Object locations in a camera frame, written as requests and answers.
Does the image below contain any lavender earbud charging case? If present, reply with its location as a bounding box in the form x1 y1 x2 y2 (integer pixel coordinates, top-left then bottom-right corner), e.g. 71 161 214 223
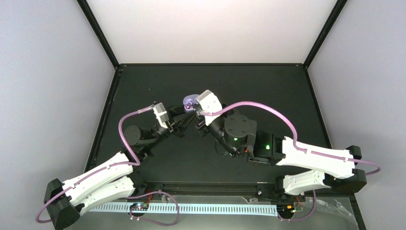
182 94 199 113

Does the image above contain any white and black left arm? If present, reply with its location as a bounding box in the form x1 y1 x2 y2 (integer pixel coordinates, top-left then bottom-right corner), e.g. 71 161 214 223
35 103 195 230

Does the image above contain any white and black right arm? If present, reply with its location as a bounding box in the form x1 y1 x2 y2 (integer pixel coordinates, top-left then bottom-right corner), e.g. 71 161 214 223
198 112 367 201

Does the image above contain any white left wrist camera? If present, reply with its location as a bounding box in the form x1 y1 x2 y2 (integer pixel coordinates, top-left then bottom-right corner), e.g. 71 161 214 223
153 103 169 129

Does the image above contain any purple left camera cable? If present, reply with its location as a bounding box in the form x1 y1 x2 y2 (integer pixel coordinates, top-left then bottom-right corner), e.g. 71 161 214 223
34 104 156 224

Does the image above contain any purple camera cable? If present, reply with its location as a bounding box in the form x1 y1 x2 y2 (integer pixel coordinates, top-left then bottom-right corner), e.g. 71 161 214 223
196 101 382 176
34 104 156 224

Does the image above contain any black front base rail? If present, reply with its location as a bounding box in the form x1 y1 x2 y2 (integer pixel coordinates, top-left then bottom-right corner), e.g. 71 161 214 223
71 179 359 204

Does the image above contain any light blue slotted cable duct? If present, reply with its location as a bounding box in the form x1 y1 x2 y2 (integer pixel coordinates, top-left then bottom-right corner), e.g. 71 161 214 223
90 202 278 217

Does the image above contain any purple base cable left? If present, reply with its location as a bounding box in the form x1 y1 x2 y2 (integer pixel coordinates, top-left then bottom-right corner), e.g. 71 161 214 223
128 191 180 228

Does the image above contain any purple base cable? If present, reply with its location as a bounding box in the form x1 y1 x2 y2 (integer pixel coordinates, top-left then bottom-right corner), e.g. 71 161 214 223
128 191 180 228
277 190 318 222

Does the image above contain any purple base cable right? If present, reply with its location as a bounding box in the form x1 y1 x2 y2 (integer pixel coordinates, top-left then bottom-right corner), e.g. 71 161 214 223
277 190 318 222

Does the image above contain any black left rear frame post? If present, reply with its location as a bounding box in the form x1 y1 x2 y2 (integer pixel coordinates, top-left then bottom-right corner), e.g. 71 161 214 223
77 0 120 69

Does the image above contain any black frame post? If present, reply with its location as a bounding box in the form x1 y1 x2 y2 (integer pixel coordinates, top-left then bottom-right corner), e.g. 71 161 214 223
303 0 348 69
77 0 120 69

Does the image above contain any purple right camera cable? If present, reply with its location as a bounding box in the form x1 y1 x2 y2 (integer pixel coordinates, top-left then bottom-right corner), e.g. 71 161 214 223
196 101 382 176

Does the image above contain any black right rear frame post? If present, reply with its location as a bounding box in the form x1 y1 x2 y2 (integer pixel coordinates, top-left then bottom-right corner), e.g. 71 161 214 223
303 0 348 69

